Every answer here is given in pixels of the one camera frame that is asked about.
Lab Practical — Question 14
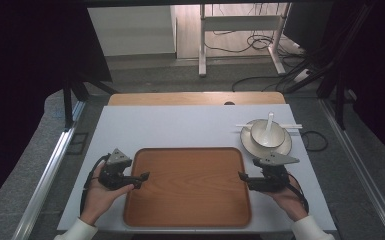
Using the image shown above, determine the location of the white ceramic plate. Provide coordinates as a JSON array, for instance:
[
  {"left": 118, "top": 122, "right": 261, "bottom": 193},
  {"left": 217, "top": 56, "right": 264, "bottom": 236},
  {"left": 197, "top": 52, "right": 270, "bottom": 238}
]
[{"left": 239, "top": 119, "right": 293, "bottom": 161}]

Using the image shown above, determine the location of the aluminium rail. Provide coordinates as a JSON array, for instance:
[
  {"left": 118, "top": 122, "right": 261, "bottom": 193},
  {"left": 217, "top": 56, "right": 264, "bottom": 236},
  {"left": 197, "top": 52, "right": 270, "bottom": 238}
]
[
  {"left": 318, "top": 98, "right": 385, "bottom": 240},
  {"left": 11, "top": 99, "right": 88, "bottom": 240}
]

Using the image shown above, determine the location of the brown wooden tray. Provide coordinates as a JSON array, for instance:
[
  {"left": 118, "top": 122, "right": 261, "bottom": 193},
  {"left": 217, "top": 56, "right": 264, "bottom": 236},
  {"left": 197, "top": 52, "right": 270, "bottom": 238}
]
[{"left": 123, "top": 147, "right": 253, "bottom": 229}]

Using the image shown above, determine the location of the long black floor cable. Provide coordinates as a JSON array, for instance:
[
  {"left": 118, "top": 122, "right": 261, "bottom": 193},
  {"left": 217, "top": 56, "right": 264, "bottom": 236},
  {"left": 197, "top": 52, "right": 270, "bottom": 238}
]
[{"left": 231, "top": 68, "right": 309, "bottom": 93}]

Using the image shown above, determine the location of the black metal stand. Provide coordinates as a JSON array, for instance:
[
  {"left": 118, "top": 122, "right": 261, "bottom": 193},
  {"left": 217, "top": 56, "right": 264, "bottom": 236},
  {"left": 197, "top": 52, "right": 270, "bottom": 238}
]
[
  {"left": 283, "top": 3, "right": 376, "bottom": 131},
  {"left": 61, "top": 75, "right": 118, "bottom": 131}
]

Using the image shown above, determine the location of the black looped floor cable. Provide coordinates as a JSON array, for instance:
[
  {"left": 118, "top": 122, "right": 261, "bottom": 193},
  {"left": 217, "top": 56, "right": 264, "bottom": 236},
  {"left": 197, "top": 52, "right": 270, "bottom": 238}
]
[{"left": 300, "top": 130, "right": 330, "bottom": 153}]

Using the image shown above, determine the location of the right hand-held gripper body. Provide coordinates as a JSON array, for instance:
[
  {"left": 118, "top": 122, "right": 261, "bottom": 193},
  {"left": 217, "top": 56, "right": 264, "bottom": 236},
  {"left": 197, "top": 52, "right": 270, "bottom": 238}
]
[{"left": 251, "top": 152, "right": 300, "bottom": 193}]

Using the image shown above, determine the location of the black floor cable bundle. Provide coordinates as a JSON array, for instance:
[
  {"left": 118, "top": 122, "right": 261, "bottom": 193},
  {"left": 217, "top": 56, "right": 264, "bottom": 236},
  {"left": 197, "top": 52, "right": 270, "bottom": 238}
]
[{"left": 203, "top": 30, "right": 305, "bottom": 58}]

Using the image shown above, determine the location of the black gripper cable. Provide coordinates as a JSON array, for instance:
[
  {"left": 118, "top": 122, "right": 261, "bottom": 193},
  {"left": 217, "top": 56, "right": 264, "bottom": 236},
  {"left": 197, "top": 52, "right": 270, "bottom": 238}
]
[
  {"left": 286, "top": 173, "right": 310, "bottom": 214},
  {"left": 79, "top": 153, "right": 112, "bottom": 215}
]

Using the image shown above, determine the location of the white ceramic spoon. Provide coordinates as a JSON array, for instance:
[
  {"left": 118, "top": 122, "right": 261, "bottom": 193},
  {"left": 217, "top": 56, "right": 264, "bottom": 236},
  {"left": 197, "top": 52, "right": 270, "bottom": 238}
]
[{"left": 261, "top": 111, "right": 275, "bottom": 142}]

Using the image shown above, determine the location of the white metal desk frame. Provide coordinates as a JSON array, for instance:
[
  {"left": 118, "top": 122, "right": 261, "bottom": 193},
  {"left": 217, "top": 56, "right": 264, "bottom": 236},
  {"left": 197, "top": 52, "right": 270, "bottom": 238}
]
[{"left": 198, "top": 3, "right": 292, "bottom": 78}]

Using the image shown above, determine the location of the white cabinet panel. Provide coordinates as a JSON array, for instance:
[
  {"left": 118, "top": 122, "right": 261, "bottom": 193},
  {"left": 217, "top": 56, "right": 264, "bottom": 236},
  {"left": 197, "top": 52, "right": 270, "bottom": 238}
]
[{"left": 87, "top": 4, "right": 178, "bottom": 58}]

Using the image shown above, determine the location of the white power strip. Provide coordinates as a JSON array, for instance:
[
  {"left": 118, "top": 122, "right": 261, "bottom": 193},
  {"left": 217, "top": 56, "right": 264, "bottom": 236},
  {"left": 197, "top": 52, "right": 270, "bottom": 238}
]
[{"left": 293, "top": 68, "right": 312, "bottom": 84}]

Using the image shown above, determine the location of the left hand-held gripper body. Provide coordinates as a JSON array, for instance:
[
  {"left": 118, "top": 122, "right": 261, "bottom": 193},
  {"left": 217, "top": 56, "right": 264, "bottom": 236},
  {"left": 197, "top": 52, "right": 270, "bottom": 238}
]
[{"left": 98, "top": 148, "right": 135, "bottom": 192}]

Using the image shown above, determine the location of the white ceramic bowl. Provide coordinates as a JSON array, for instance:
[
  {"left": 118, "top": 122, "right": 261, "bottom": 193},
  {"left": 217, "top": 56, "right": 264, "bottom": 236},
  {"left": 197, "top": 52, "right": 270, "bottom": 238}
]
[{"left": 250, "top": 119, "right": 286, "bottom": 149}]

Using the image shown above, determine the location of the person's left hand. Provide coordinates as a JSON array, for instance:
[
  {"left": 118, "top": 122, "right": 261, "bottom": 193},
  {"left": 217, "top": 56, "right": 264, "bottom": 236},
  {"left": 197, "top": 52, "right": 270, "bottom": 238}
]
[{"left": 79, "top": 162, "right": 135, "bottom": 226}]

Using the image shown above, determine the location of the white cover board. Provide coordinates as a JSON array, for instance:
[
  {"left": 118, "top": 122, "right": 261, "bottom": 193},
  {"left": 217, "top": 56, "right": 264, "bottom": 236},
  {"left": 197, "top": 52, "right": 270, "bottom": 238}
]
[{"left": 57, "top": 104, "right": 338, "bottom": 233}]

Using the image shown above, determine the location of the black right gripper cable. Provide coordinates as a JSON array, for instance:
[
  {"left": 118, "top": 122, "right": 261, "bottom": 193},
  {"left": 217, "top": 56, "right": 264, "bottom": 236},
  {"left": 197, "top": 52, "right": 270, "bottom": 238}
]
[{"left": 286, "top": 173, "right": 310, "bottom": 214}]

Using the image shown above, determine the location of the person's right hand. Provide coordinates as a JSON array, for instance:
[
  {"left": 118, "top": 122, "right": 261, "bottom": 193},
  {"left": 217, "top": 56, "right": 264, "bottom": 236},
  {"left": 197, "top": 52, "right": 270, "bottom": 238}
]
[{"left": 264, "top": 175, "right": 309, "bottom": 223}]

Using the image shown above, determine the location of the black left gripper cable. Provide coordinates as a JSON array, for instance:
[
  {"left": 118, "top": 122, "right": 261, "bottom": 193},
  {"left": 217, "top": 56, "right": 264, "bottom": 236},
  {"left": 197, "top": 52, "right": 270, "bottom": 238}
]
[{"left": 79, "top": 153, "right": 112, "bottom": 215}]

